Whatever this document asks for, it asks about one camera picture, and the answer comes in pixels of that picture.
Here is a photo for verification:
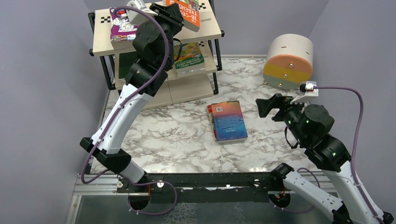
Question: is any orange 78-storey treehouse book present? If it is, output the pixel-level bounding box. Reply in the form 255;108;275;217
163;0;200;32

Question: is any dark bottom book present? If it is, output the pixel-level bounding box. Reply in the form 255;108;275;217
211;100;248;143

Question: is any green 104-storey treehouse book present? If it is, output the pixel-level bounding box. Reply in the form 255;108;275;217
174;42;205;69

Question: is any purple cartoon cover book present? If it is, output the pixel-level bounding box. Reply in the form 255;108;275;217
109;7;139;50

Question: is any plain dark green book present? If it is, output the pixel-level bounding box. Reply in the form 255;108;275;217
119;51;138;80

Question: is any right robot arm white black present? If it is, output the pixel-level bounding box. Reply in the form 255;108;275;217
256;93;394;224

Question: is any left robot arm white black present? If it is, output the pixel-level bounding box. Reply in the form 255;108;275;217
80;3;184;186

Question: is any round drawer box orange yellow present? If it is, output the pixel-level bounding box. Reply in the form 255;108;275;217
262;34;313;90

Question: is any beige black three-tier shelf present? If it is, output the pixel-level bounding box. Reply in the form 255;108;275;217
93;0;224;109

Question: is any red spine book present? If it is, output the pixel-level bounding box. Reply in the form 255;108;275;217
207;105;217;138

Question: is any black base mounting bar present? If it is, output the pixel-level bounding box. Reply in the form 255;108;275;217
116;172;291;207

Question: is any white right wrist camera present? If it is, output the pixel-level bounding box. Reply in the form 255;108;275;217
290;81;319;104

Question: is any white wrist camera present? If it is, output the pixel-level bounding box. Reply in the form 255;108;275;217
113;0;158;25
290;81;319;104

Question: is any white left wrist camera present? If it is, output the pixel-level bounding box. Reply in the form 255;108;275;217
113;0;158;25

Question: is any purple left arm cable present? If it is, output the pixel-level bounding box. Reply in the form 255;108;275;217
80;6;178;217

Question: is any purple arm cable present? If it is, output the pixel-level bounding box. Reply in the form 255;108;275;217
80;6;178;217
269;86;384;224

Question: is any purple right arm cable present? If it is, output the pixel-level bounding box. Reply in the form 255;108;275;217
269;86;384;224

